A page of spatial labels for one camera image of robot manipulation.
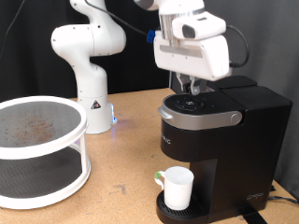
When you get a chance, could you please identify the white mug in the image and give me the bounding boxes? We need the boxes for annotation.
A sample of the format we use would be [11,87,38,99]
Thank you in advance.
[153,165,195,211]

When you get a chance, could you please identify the thin black hanging cable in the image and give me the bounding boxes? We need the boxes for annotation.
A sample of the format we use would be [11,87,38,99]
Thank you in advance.
[0,0,26,60]

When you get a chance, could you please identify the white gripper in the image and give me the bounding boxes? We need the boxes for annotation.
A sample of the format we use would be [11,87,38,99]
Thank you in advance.
[153,30,233,96]

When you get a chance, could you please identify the black Keurig coffee machine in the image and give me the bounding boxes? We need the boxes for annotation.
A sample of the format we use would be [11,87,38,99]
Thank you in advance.
[155,85,293,224]

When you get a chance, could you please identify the white two-tier turntable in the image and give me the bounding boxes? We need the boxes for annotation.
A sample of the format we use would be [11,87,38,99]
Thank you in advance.
[0,95,93,210]

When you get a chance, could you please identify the braided power cable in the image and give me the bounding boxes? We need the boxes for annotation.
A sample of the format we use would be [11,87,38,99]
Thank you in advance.
[267,195,299,206]

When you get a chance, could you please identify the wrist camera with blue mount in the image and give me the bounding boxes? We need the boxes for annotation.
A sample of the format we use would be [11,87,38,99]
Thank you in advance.
[146,29,157,44]

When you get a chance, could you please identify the black curtain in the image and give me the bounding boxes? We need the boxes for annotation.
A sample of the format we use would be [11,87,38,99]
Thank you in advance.
[0,0,176,102]

